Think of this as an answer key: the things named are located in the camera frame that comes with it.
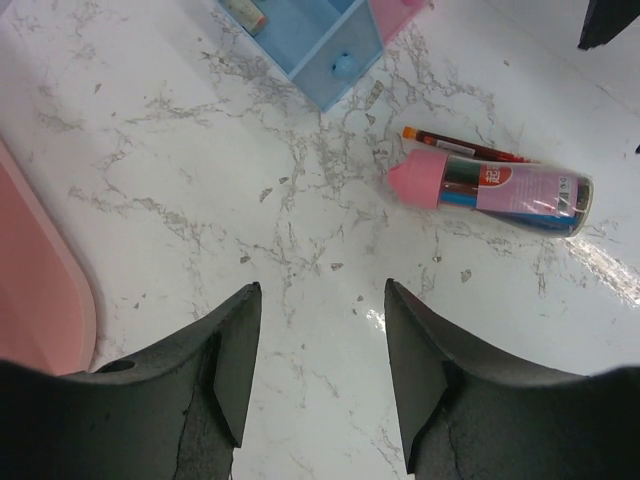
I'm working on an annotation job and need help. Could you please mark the light blue drawer box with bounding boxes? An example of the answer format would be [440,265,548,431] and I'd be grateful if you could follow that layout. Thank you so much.
[218,0,383,112]

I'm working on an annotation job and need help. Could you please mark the pink tiered shelf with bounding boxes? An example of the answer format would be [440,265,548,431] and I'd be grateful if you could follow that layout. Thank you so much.
[1,146,97,375]

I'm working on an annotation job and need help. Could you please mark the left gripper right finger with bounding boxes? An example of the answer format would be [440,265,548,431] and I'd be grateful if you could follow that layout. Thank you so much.
[384,280,639,479]

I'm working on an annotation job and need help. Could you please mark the pink drawer box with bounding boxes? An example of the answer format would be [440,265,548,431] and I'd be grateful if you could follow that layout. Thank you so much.
[369,0,433,46]

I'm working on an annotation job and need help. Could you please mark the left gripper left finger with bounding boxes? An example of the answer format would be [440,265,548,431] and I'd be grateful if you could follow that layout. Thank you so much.
[1,283,262,479]

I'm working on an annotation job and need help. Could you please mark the small clear ruler case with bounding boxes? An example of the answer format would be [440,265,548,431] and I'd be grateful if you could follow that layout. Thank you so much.
[220,0,268,36]

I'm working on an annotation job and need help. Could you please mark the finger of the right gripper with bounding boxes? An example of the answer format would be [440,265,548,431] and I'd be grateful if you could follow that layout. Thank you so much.
[578,0,640,50]

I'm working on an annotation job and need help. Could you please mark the pink glue stick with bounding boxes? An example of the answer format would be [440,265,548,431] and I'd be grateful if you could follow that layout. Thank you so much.
[388,150,594,238]

